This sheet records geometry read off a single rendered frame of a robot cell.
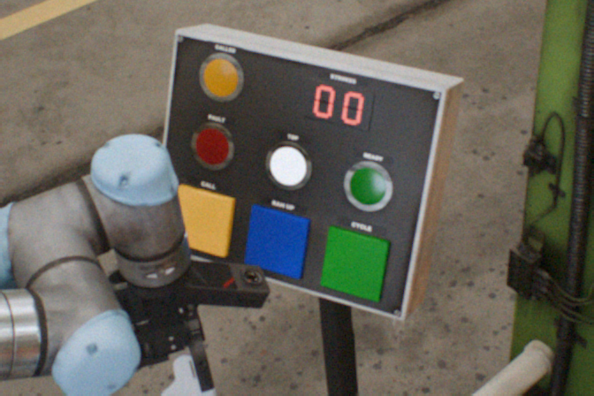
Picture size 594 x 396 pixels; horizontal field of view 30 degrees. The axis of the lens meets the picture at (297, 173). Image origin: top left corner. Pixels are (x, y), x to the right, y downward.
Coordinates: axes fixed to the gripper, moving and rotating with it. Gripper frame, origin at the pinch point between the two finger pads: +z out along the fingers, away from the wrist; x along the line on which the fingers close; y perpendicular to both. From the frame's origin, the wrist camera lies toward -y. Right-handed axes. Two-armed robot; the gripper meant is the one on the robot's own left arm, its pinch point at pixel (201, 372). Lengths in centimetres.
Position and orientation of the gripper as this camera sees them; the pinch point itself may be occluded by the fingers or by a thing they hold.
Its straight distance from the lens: 131.0
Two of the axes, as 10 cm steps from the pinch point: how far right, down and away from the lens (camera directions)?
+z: 0.7, 7.2, 6.9
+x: 3.2, 6.4, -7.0
